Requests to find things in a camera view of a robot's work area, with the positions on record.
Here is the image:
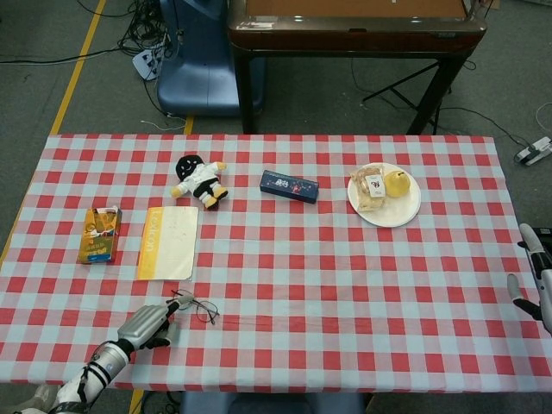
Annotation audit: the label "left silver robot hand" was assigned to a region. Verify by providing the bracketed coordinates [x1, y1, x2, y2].
[116, 292, 195, 353]

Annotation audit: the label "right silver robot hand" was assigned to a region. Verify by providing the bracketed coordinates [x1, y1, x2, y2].
[506, 223, 552, 336]

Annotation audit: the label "thin-framed eyeglasses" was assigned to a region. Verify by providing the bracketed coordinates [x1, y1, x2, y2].
[171, 289, 220, 325]

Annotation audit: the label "yellow white notebook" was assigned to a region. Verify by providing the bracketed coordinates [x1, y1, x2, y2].
[135, 205, 200, 282]

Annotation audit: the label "white grey power strip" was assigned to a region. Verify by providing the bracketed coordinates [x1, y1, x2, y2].
[513, 135, 552, 166]

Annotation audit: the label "red white checkered tablecloth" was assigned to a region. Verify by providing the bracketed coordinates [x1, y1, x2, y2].
[0, 133, 545, 394]

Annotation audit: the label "plush doll black head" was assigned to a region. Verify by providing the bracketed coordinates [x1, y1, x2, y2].
[171, 155, 229, 211]

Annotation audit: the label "white round plate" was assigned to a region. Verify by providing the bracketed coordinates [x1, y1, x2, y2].
[347, 162, 422, 229]

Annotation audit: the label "yellow pear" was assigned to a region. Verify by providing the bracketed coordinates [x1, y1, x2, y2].
[384, 170, 411, 198]

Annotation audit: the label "dark blue pencil box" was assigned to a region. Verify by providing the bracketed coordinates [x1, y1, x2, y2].
[260, 169, 321, 204]

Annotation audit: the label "packaged pastry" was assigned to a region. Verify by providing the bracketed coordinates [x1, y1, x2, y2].
[349, 164, 388, 213]

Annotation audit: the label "blue plastic chair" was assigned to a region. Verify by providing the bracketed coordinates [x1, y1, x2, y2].
[156, 0, 265, 118]

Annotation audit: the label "white power strip with plugs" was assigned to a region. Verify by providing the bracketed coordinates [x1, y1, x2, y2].
[131, 47, 164, 81]

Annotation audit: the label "dark brown wooden table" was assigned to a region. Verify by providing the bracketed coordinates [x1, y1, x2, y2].
[227, 0, 488, 135]

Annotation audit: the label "thin white cable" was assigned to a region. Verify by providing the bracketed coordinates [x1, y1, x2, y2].
[140, 111, 187, 132]

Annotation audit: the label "long black cable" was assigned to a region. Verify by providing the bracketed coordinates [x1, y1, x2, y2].
[0, 46, 135, 66]

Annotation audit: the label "black cable tangle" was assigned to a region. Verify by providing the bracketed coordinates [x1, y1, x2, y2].
[116, 0, 185, 60]

